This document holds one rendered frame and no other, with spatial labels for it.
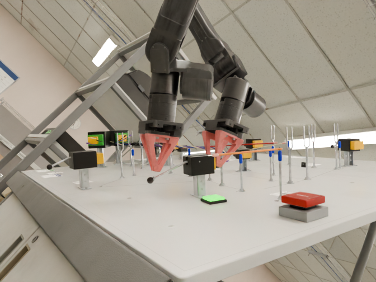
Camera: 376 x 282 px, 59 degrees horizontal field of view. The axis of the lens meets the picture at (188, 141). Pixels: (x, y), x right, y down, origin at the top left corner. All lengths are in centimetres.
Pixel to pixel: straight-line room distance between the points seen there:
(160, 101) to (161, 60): 8
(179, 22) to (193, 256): 39
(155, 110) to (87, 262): 31
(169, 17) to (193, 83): 13
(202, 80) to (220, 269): 37
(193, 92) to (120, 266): 36
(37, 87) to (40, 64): 53
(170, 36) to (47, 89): 766
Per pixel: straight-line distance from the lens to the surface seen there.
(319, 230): 53
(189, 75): 66
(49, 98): 820
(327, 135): 410
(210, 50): 83
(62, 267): 67
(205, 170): 72
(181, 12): 62
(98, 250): 51
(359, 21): 310
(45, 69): 834
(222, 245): 46
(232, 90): 76
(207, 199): 67
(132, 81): 177
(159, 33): 63
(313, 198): 57
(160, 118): 65
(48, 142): 155
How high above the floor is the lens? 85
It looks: 22 degrees up
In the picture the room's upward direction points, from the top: 39 degrees clockwise
